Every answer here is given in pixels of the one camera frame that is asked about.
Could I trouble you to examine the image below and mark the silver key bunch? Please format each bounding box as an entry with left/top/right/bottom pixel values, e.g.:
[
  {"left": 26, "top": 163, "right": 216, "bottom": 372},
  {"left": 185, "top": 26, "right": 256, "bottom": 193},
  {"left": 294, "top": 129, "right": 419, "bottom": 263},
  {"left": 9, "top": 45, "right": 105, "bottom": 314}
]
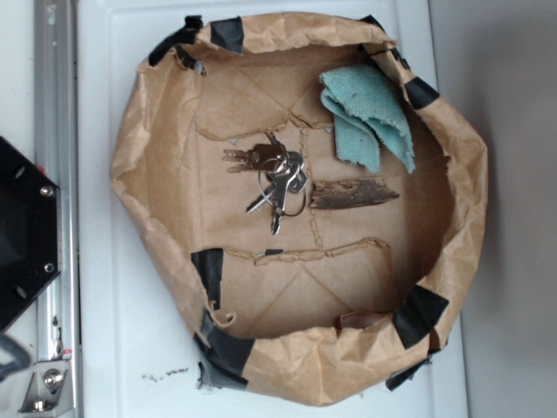
[{"left": 223, "top": 131, "right": 308, "bottom": 235}]

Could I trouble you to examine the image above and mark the silver corner bracket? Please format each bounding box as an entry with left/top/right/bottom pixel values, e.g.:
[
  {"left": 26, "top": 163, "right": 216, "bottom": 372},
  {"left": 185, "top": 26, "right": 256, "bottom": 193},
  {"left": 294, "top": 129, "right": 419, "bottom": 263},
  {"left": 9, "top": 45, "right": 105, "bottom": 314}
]
[{"left": 17, "top": 360, "right": 73, "bottom": 417}]

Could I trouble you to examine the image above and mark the aluminium extrusion rail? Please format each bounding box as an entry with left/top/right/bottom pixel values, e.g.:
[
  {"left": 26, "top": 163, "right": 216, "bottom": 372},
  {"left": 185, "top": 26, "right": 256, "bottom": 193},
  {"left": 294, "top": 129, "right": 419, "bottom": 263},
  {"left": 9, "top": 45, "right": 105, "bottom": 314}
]
[{"left": 34, "top": 1, "right": 83, "bottom": 417}]

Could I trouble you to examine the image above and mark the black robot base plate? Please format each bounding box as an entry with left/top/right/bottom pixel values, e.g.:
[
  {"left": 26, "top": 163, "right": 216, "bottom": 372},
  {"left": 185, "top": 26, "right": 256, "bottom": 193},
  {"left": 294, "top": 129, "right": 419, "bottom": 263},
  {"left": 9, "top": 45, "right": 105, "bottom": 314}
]
[{"left": 1, "top": 138, "right": 59, "bottom": 331}]

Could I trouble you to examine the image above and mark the brown wood bark piece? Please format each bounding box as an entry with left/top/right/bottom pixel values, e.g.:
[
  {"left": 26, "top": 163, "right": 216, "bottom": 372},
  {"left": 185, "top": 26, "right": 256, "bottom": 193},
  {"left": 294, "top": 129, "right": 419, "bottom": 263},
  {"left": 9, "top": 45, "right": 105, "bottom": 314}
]
[{"left": 310, "top": 176, "right": 399, "bottom": 210}]

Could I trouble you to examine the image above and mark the brown paper bag bin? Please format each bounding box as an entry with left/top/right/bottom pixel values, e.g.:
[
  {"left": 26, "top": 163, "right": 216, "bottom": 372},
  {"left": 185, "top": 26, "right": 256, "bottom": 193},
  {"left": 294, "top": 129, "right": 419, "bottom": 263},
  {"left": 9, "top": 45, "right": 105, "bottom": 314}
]
[{"left": 111, "top": 12, "right": 487, "bottom": 406}]

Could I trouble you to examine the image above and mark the teal folded cloth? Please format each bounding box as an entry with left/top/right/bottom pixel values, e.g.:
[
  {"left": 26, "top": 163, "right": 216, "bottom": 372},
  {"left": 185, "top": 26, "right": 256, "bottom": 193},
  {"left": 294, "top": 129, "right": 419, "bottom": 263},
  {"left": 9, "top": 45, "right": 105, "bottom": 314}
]
[{"left": 319, "top": 64, "right": 415, "bottom": 173}]

